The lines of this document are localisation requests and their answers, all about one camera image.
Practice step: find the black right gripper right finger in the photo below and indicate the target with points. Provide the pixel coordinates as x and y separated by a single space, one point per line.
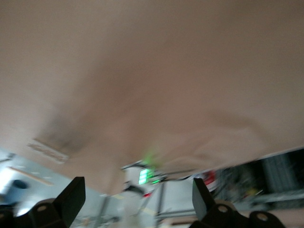
204 206

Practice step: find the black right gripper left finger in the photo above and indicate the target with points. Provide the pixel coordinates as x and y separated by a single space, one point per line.
69 204

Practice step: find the blue plastic cup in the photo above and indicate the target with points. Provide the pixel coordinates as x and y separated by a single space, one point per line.
19 191

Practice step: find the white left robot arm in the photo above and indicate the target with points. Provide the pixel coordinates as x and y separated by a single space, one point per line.
130 177

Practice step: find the brown table cover sheet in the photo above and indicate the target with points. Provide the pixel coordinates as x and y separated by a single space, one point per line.
142 71

